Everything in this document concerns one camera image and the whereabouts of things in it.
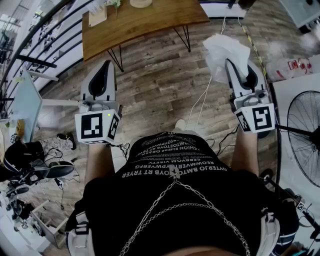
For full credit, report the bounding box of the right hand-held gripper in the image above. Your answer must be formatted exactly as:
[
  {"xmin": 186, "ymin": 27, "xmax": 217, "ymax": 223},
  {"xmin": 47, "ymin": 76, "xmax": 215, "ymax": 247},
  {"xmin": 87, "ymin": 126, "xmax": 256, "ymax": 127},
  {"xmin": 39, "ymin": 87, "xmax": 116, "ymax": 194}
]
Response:
[{"xmin": 225, "ymin": 59, "xmax": 277, "ymax": 134}]

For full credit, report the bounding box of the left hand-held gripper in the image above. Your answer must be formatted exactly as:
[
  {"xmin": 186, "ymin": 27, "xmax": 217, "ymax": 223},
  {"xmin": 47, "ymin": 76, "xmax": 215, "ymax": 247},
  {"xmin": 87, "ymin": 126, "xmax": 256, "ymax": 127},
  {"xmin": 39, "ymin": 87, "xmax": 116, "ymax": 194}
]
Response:
[{"xmin": 74, "ymin": 60, "xmax": 124, "ymax": 146}]

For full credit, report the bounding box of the white plastic bag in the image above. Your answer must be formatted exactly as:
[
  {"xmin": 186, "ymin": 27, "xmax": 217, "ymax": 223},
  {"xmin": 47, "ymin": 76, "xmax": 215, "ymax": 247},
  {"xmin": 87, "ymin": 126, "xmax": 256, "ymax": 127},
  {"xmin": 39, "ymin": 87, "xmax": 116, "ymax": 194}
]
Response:
[{"xmin": 202, "ymin": 33, "xmax": 252, "ymax": 85}]

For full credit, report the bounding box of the person's right forearm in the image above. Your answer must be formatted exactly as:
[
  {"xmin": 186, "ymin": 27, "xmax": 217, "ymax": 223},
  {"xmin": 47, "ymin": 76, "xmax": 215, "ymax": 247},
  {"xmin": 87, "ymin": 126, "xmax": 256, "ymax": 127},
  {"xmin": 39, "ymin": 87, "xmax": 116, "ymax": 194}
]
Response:
[{"xmin": 229, "ymin": 126, "xmax": 260, "ymax": 177}]

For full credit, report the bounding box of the person's left forearm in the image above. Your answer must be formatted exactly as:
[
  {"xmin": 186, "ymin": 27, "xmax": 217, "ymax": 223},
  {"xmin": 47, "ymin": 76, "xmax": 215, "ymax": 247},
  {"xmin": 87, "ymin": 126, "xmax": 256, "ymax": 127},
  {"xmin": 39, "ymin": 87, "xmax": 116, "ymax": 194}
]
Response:
[{"xmin": 84, "ymin": 143, "xmax": 116, "ymax": 186}]

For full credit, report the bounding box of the clear plastic bag red print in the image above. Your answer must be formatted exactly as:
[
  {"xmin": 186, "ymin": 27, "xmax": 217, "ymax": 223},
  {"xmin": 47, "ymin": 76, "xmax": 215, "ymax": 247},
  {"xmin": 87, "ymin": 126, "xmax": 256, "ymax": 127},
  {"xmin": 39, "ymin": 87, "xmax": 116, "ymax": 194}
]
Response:
[{"xmin": 265, "ymin": 57, "xmax": 314, "ymax": 82}]

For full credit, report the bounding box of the white flat panel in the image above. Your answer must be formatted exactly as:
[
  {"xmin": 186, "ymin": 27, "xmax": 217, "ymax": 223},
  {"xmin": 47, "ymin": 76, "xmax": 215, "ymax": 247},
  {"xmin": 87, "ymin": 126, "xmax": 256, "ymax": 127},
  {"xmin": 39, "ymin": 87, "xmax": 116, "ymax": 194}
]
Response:
[{"xmin": 271, "ymin": 76, "xmax": 320, "ymax": 201}]

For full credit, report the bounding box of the brown wooden table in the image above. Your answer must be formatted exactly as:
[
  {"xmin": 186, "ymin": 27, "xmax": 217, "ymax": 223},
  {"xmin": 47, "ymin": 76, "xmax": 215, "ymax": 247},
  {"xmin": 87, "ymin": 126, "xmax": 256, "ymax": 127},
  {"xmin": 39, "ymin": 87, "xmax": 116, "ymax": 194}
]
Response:
[{"xmin": 81, "ymin": 0, "xmax": 211, "ymax": 74}]

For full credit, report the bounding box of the white glass-top desk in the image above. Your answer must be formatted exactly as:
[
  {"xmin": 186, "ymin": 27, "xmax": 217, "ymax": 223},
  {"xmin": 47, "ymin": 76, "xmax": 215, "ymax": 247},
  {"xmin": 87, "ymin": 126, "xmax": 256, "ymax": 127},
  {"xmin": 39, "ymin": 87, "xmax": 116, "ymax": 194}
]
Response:
[{"xmin": 10, "ymin": 69, "xmax": 81, "ymax": 144}]

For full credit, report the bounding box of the person's white shoe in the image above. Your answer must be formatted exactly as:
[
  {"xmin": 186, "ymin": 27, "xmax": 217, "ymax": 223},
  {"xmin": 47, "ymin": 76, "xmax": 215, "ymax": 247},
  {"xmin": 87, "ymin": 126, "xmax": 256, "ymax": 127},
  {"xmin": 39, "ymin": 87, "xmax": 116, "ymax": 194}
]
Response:
[{"xmin": 174, "ymin": 118, "xmax": 187, "ymax": 131}]

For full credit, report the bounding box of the small green plant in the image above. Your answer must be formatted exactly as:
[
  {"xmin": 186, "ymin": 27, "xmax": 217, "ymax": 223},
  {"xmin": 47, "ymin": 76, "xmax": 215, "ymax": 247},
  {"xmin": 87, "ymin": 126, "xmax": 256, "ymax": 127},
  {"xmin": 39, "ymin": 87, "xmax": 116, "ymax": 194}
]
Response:
[{"xmin": 104, "ymin": 0, "xmax": 123, "ymax": 20}]

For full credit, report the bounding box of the white cabinet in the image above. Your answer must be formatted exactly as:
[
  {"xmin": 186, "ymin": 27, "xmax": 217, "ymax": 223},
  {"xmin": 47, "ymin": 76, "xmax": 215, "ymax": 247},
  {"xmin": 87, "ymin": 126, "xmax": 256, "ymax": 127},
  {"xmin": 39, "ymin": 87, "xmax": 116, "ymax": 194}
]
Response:
[{"xmin": 279, "ymin": 0, "xmax": 320, "ymax": 29}]

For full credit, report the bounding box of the black floor fan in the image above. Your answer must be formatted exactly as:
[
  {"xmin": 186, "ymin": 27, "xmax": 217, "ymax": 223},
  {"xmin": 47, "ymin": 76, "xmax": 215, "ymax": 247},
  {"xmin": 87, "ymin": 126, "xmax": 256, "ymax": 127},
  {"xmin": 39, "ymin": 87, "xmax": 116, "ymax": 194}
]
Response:
[{"xmin": 275, "ymin": 90, "xmax": 320, "ymax": 189}]

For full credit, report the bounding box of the round beige container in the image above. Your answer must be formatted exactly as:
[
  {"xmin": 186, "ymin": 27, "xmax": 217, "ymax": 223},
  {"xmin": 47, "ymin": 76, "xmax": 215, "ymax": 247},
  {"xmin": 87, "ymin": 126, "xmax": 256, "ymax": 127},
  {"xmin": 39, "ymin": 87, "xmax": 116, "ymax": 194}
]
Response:
[{"xmin": 129, "ymin": 0, "xmax": 153, "ymax": 9}]

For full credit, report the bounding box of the black round stool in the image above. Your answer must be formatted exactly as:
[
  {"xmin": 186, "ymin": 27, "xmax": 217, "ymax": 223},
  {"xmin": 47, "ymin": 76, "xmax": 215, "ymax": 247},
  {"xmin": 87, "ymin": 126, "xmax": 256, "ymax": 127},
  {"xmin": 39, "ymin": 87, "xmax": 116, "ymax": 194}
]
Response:
[{"xmin": 45, "ymin": 160, "xmax": 76, "ymax": 180}]

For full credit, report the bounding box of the black printed shirt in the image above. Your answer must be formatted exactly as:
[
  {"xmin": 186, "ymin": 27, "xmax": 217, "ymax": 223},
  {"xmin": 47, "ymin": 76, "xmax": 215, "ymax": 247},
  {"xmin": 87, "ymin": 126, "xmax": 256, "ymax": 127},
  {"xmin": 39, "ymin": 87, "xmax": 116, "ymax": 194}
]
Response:
[{"xmin": 64, "ymin": 130, "xmax": 301, "ymax": 256}]

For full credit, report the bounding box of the white storage box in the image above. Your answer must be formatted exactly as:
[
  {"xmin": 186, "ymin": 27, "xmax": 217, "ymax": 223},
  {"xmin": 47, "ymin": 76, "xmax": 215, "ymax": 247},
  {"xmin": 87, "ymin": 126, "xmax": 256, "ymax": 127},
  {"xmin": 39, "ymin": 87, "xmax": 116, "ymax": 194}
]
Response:
[{"xmin": 30, "ymin": 199, "xmax": 70, "ymax": 249}]

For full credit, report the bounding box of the yellow black striped cable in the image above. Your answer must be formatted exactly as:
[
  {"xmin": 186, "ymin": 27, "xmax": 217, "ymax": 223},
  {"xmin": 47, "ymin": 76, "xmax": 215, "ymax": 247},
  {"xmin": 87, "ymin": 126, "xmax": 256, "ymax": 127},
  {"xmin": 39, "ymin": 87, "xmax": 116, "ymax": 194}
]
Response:
[{"xmin": 238, "ymin": 22, "xmax": 268, "ymax": 76}]

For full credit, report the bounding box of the white floor cable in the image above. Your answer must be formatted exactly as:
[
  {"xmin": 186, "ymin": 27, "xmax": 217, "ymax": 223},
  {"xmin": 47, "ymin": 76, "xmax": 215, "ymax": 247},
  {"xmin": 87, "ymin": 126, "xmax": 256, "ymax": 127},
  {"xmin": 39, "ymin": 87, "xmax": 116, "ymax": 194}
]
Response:
[{"xmin": 186, "ymin": 75, "xmax": 214, "ymax": 124}]

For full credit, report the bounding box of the silver chain necklace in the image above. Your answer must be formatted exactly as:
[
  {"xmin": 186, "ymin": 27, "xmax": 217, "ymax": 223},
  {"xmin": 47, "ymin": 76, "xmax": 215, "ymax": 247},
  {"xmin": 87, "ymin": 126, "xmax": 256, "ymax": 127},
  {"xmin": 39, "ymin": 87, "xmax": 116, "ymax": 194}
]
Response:
[{"xmin": 119, "ymin": 164, "xmax": 251, "ymax": 256}]

